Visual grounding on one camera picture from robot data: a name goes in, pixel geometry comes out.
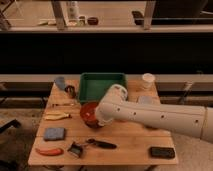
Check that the red bowl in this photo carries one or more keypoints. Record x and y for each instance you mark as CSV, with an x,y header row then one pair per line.
x,y
87,111

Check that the purple bowl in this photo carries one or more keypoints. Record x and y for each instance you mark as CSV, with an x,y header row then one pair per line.
x,y
92,124

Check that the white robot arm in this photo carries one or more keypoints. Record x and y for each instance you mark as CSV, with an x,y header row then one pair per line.
x,y
193,121

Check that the green plastic tray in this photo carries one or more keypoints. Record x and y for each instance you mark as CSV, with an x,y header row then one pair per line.
x,y
93,86

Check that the dark metal can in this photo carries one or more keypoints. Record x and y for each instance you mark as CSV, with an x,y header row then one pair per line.
x,y
71,91

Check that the white paper cup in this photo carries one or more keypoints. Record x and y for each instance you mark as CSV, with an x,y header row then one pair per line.
x,y
147,80

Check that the yellow banana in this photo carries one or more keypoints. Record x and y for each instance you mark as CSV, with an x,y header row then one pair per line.
x,y
54,117

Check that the dark bowl on shelf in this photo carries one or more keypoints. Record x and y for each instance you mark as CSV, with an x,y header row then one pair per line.
x,y
92,21

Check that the wooden table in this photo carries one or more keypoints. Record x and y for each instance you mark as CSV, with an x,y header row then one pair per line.
x,y
133,140

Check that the black binder clip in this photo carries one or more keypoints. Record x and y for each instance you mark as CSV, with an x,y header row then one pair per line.
x,y
75,150

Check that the clear bottle on shelf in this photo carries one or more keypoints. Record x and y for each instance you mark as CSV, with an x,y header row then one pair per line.
x,y
72,12

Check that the orange carrot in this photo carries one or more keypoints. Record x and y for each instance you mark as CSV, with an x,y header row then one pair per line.
x,y
50,152

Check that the black handled peeler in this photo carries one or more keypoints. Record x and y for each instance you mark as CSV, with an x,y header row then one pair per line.
x,y
101,144

